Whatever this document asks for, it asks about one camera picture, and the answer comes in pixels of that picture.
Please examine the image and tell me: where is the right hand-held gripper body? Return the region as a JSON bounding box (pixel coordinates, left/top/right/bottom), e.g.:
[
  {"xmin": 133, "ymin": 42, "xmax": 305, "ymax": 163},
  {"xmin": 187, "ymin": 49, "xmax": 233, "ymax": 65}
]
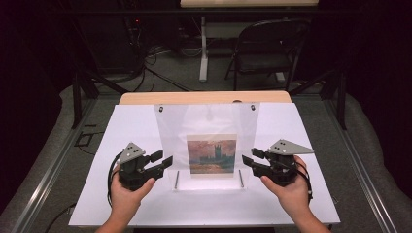
[{"xmin": 257, "ymin": 139, "xmax": 315, "ymax": 187}]

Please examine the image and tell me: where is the clear acrylic photo frame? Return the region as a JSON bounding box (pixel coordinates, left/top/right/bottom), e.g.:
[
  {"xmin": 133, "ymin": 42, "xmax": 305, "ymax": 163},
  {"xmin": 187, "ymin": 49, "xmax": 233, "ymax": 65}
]
[{"xmin": 154, "ymin": 102, "xmax": 260, "ymax": 192}]

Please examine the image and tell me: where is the left hand-held gripper cable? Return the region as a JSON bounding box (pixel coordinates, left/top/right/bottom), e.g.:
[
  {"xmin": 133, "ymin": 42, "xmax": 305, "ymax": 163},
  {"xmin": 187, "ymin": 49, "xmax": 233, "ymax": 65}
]
[{"xmin": 107, "ymin": 150, "xmax": 125, "ymax": 208}]

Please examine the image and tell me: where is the black metal stand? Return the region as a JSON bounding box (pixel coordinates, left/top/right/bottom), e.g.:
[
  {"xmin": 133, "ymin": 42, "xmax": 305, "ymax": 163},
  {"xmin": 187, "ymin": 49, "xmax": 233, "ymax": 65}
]
[
  {"xmin": 71, "ymin": 69, "xmax": 130, "ymax": 130},
  {"xmin": 288, "ymin": 67, "xmax": 348, "ymax": 131}
]

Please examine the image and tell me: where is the light wooden desk top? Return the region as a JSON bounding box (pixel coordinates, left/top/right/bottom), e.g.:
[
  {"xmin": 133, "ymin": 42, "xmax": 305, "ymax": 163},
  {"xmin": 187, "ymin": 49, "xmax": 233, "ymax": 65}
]
[{"xmin": 180, "ymin": 0, "xmax": 320, "ymax": 8}]

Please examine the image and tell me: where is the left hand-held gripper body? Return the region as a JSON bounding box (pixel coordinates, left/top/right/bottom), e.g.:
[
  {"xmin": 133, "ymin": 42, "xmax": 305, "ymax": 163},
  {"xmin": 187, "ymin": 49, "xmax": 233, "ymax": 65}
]
[{"xmin": 116, "ymin": 142, "xmax": 165, "ymax": 192}]

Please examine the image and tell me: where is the person's right hand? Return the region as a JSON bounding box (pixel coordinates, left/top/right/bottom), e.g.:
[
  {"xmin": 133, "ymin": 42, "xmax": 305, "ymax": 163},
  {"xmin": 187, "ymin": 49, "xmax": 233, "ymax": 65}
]
[{"xmin": 259, "ymin": 154, "xmax": 314, "ymax": 221}]

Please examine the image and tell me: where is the white desk leg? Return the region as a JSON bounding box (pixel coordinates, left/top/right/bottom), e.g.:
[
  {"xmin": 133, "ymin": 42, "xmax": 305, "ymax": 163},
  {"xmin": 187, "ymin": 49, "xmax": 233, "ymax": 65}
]
[{"xmin": 198, "ymin": 17, "xmax": 210, "ymax": 83}]

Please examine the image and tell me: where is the wooden table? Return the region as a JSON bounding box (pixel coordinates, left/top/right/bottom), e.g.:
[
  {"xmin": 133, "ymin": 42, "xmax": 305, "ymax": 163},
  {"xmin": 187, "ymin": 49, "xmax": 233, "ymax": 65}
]
[{"xmin": 119, "ymin": 90, "xmax": 292, "ymax": 105}]

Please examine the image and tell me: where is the aluminium rail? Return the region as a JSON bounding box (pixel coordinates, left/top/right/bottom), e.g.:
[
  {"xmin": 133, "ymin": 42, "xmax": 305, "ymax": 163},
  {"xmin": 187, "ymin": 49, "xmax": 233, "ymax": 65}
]
[
  {"xmin": 324, "ymin": 96, "xmax": 399, "ymax": 233},
  {"xmin": 9, "ymin": 96, "xmax": 98, "ymax": 233}
]

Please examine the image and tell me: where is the black folding chair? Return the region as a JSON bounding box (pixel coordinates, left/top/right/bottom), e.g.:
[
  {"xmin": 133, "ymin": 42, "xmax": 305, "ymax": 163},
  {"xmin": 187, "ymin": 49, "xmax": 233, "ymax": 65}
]
[{"xmin": 224, "ymin": 18, "xmax": 312, "ymax": 91}]

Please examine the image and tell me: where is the hand-held gripper cable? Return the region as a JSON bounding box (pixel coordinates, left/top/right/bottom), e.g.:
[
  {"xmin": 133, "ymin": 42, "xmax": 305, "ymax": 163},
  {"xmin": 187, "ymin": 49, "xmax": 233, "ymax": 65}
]
[
  {"xmin": 294, "ymin": 160, "xmax": 314, "ymax": 204},
  {"xmin": 107, "ymin": 150, "xmax": 125, "ymax": 208}
]

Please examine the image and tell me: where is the painted landscape picture card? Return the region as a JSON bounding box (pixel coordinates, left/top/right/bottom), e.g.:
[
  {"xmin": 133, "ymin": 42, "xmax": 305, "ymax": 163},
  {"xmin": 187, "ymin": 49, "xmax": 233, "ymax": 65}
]
[{"xmin": 186, "ymin": 133, "xmax": 238, "ymax": 179}]

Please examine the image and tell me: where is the white board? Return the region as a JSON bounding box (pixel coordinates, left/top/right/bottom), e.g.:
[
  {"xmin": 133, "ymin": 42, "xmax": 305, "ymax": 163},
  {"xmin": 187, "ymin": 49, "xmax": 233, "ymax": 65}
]
[{"xmin": 68, "ymin": 102, "xmax": 341, "ymax": 227}]

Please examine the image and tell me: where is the right hand-held gripper cable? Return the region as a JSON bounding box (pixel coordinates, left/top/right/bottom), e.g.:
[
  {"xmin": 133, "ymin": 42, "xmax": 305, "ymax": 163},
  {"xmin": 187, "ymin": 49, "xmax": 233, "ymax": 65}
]
[{"xmin": 294, "ymin": 160, "xmax": 314, "ymax": 204}]

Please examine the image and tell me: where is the black cable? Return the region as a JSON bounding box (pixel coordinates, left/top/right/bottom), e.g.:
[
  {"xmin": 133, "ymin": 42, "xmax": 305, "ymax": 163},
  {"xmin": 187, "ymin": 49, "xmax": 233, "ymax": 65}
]
[{"xmin": 43, "ymin": 202, "xmax": 78, "ymax": 233}]

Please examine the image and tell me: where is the bundle of black floor cables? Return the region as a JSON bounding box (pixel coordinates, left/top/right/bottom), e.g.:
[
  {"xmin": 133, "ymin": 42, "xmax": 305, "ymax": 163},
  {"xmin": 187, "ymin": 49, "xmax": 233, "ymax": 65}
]
[{"xmin": 127, "ymin": 18, "xmax": 195, "ymax": 93}]

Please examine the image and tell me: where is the person's left hand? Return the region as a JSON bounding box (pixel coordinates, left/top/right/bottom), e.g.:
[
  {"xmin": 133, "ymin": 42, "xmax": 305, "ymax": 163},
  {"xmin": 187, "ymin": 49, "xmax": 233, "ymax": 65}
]
[{"xmin": 110, "ymin": 168, "xmax": 156, "ymax": 225}]

